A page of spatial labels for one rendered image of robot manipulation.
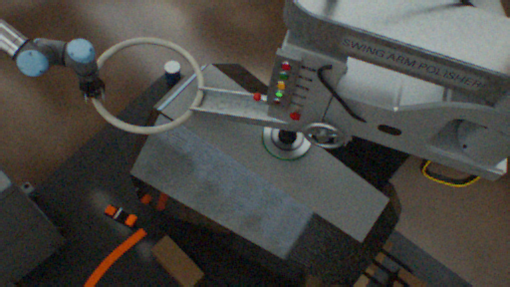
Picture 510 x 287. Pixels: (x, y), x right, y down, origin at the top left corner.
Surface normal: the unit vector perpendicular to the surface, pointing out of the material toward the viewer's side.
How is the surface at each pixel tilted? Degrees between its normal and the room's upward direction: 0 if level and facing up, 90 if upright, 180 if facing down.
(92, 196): 0
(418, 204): 0
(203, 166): 45
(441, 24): 0
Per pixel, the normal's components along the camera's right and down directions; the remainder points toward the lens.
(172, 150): -0.33, 0.18
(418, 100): -0.54, -0.55
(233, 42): 0.10, -0.46
